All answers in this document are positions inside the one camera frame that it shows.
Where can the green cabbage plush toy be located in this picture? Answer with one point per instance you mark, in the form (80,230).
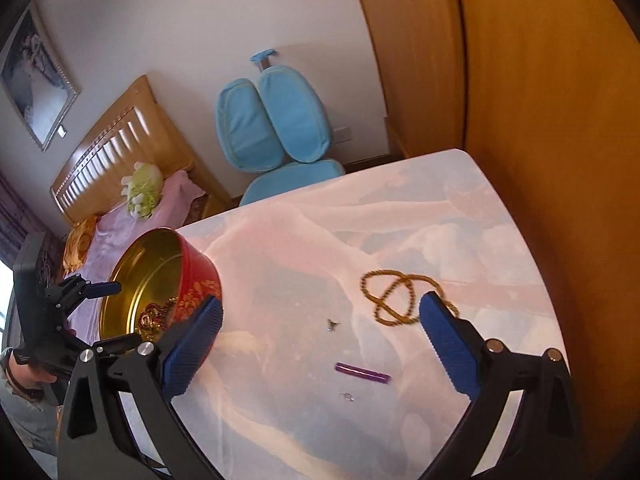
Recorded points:
(142,190)

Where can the small metal earring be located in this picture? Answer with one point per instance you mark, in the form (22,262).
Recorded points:
(332,325)

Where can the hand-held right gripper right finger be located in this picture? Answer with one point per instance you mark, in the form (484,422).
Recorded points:
(450,350)

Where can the wooden bed headboard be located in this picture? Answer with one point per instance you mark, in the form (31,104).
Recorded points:
(115,145)

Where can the white wall switch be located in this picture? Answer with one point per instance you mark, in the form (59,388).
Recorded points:
(62,131)

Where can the purple striped curtain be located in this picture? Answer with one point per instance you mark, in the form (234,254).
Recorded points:
(12,220)

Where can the white wall outlet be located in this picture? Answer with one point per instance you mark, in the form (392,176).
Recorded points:
(343,135)

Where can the wooden wardrobe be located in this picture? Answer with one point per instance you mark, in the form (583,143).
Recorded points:
(550,110)

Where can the dark patterned curtain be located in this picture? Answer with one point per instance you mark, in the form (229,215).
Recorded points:
(54,262)

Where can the light blue desk chair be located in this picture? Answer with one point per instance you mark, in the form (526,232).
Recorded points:
(280,120)

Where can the window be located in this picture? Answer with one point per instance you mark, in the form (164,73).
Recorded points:
(4,305)

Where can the small silver pendant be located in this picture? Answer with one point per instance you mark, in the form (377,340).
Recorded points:
(347,397)

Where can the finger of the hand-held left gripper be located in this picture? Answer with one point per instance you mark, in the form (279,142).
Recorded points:
(117,346)
(102,290)

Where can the red round tin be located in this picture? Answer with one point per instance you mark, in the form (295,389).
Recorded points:
(200,280)

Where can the person's left hand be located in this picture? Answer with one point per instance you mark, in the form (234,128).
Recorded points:
(32,380)

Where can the orange pillow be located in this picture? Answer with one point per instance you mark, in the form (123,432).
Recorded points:
(80,240)

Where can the framed wall picture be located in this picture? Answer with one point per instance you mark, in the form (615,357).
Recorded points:
(35,80)

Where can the purple metal tube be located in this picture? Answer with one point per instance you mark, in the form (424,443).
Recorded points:
(362,373)

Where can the person's left forearm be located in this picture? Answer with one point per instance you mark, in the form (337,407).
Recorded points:
(25,420)

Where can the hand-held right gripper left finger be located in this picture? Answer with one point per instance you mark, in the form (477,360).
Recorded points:
(192,350)

